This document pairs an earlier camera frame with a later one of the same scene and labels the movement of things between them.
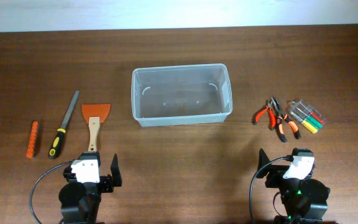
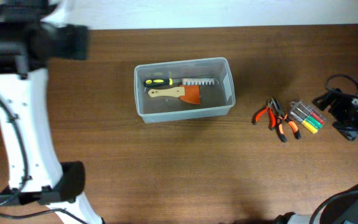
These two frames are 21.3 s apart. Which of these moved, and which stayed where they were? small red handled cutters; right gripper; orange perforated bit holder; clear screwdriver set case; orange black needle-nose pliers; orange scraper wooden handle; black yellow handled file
Moved: right gripper; black yellow handled file; orange scraper wooden handle; orange perforated bit holder
Stayed: small red handled cutters; clear screwdriver set case; orange black needle-nose pliers
